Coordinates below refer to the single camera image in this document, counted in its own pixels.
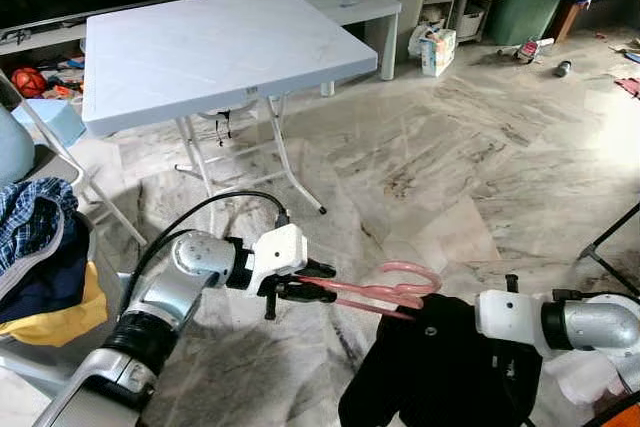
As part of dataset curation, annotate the pink hanger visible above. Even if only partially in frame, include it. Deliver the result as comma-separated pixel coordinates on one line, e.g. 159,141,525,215
296,261,443,321

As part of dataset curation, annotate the black garment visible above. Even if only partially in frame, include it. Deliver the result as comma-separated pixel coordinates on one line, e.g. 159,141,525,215
338,292,546,427

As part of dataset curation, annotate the blue plaid garment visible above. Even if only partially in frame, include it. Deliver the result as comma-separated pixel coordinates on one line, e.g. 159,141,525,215
0,177,83,293

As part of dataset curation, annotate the yellow garment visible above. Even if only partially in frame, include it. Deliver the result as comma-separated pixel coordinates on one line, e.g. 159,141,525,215
0,262,109,348

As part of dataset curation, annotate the pink rag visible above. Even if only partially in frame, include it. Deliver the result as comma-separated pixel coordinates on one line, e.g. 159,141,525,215
612,77,640,98

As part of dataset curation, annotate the white folding chair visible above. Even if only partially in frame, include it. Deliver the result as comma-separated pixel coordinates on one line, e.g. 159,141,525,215
0,72,149,248

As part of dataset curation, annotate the white folding table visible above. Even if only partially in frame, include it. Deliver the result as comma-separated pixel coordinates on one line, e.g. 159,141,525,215
82,0,379,218

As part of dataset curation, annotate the plain blue garment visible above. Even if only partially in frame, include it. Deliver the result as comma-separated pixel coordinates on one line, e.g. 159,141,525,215
0,237,93,326

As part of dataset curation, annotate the pink white toy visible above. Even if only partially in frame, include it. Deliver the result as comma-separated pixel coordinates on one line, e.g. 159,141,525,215
515,37,556,63

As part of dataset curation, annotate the tissue pack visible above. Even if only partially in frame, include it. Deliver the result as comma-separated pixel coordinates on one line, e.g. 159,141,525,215
408,22,458,78

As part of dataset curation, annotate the small white table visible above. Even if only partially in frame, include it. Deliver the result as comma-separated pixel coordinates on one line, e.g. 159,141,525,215
283,0,403,98

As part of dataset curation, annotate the light blue stool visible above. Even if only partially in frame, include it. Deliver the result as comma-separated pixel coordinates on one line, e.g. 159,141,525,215
12,99,88,148

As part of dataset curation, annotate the green bin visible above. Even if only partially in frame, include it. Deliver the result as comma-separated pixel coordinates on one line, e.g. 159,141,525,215
487,0,568,46

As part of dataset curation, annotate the red ball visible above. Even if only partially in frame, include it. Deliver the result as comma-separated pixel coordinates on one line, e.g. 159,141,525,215
12,67,48,98

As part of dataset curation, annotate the white television stand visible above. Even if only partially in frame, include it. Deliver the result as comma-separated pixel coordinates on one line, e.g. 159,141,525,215
0,0,176,58

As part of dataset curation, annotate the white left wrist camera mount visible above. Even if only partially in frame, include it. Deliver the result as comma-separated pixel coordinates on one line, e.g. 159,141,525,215
240,224,309,296

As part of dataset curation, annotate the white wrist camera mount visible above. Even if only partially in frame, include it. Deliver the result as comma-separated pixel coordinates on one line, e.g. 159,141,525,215
474,289,549,356
240,224,309,296

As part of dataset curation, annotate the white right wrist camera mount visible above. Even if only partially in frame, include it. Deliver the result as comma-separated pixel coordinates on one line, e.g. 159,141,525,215
474,289,549,356

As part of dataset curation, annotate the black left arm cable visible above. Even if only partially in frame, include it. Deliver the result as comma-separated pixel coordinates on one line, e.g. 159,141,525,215
120,190,293,313

